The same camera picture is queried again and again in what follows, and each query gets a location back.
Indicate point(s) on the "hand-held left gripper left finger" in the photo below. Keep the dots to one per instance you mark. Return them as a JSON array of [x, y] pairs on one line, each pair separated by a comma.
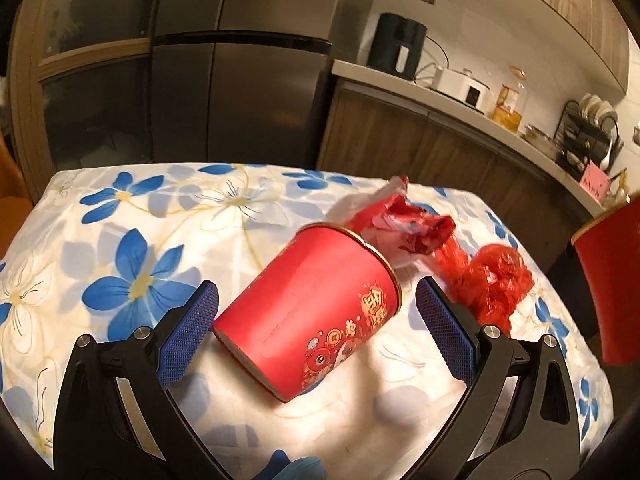
[[192, 330]]

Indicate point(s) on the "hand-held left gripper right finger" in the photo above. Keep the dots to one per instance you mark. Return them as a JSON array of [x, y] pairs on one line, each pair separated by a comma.
[[447, 330]]

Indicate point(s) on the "red plastic bag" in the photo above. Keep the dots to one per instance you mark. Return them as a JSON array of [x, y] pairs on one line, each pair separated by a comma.
[[490, 275]]

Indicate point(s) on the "red paper cup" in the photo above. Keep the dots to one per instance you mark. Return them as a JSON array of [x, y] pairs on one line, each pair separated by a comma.
[[300, 300], [615, 285]]

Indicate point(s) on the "red white wrapper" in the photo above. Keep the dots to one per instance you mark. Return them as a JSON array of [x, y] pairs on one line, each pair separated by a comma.
[[395, 220]]

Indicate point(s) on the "person's left hand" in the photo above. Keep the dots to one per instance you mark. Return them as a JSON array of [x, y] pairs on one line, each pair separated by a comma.
[[297, 470]]

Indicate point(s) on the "blue floral tablecloth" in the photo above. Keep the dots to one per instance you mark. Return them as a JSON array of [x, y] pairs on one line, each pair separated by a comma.
[[75, 240]]

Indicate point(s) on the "wooden kitchen counter cabinet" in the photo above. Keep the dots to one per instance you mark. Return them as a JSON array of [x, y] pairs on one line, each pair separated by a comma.
[[400, 135]]

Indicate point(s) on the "steel bowl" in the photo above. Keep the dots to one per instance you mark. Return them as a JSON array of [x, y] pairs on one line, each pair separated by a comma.
[[540, 137]]

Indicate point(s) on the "cooking oil bottle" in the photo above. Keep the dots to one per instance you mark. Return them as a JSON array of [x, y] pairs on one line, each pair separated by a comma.
[[507, 110]]

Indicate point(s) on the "dark steel refrigerator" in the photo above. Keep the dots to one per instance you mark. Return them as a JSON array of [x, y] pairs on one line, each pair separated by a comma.
[[250, 100]]

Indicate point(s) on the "black dish rack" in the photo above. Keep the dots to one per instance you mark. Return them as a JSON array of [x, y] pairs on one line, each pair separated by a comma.
[[575, 130]]

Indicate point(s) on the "wooden glass door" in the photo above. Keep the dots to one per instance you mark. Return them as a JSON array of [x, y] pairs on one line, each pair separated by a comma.
[[100, 110]]

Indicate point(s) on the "white rice cooker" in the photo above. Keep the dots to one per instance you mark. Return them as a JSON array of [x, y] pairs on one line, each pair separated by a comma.
[[462, 90]]

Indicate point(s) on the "white plate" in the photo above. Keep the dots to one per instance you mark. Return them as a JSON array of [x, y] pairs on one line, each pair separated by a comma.
[[604, 110], [588, 104]]

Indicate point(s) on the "black air fryer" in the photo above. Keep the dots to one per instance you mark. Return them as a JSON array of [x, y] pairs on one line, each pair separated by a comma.
[[392, 45]]

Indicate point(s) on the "wooden upper cabinet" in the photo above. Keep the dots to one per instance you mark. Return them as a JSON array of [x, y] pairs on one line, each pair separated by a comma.
[[575, 10]]

